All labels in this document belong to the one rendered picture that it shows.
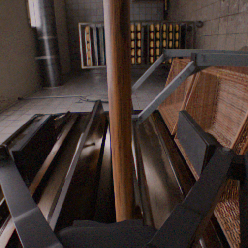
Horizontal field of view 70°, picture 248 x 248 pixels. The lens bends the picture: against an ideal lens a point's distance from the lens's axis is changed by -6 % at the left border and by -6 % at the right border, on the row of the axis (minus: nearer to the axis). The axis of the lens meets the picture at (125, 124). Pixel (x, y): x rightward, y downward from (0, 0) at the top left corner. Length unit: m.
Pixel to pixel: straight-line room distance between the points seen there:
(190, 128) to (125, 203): 0.20
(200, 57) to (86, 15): 4.82
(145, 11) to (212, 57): 4.71
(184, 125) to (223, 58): 0.54
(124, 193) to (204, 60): 0.51
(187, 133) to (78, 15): 5.28
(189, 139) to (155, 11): 5.24
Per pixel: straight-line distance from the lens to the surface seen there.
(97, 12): 5.34
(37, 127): 0.18
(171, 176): 0.98
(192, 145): 0.16
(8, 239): 0.87
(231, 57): 0.72
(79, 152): 0.94
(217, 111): 1.31
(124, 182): 0.30
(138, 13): 5.32
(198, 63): 0.67
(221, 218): 0.82
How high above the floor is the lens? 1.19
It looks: level
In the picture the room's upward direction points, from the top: 92 degrees counter-clockwise
